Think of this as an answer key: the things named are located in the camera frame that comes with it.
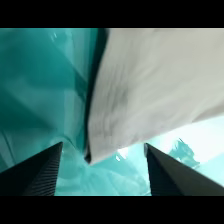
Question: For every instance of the beige garment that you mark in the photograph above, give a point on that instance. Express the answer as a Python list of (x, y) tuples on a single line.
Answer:
[(146, 90)]

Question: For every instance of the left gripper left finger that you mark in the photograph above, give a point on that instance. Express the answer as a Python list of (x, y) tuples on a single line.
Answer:
[(36, 175)]

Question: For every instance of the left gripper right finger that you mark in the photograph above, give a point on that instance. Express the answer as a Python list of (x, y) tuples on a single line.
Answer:
[(173, 176)]

